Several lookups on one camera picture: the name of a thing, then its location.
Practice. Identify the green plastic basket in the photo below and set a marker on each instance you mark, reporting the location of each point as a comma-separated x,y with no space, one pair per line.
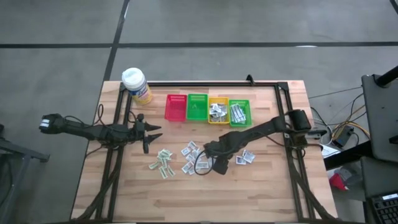
197,107
247,104

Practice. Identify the black keyboard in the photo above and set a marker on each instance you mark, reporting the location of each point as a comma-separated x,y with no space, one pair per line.
385,208

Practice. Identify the silver metal bracket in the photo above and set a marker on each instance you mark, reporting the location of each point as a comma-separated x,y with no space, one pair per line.
287,135

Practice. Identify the red plastic basket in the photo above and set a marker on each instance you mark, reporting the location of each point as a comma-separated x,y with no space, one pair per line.
175,109

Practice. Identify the yellow plastic basket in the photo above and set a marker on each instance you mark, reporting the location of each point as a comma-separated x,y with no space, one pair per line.
218,99

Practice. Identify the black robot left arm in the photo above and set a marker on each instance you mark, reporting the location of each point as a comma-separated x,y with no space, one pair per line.
87,130

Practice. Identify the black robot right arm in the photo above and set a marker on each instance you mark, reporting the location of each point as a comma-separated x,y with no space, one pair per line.
267,127

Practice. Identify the red object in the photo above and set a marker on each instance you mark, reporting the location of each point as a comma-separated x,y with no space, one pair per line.
337,182

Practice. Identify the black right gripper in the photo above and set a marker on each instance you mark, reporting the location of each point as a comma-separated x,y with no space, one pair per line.
220,146

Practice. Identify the grey metal stand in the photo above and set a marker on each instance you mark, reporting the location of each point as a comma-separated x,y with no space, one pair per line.
18,154

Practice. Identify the fingertip fabric bandage pack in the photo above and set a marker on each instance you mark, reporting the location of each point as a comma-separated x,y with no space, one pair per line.
234,109
240,117

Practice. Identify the white paper sheet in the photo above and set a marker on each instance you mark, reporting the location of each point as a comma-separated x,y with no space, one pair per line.
330,151

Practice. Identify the yellow Lysol wipes canister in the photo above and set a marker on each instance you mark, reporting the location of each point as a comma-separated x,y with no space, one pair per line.
136,85

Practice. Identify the small black computer box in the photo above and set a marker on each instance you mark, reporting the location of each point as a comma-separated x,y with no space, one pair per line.
342,137

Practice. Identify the black clamp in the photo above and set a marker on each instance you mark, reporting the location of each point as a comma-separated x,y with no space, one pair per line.
249,79

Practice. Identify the black arm base clamp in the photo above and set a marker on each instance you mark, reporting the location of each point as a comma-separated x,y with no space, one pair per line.
317,133

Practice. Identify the black pole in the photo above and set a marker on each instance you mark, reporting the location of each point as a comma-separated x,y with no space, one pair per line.
387,76

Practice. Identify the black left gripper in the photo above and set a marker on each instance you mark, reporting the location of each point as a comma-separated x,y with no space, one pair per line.
141,119

